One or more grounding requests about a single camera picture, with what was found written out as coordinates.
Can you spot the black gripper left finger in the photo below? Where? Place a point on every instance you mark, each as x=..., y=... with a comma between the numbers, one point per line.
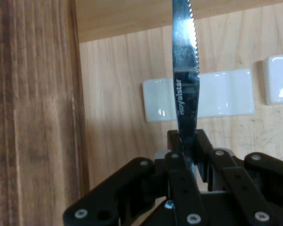
x=136, y=193

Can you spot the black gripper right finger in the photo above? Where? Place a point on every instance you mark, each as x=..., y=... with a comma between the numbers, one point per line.
x=261, y=186

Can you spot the light wooden drawer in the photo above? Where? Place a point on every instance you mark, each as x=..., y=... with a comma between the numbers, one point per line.
x=120, y=82

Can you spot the white ceramic cutlery rest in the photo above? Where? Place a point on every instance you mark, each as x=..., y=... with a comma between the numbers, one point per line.
x=278, y=80
x=226, y=94

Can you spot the dark brown wooden cabinet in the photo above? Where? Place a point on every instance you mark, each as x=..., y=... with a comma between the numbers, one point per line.
x=33, y=117

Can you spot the silver serrated table knife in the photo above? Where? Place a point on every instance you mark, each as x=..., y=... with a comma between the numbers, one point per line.
x=185, y=70

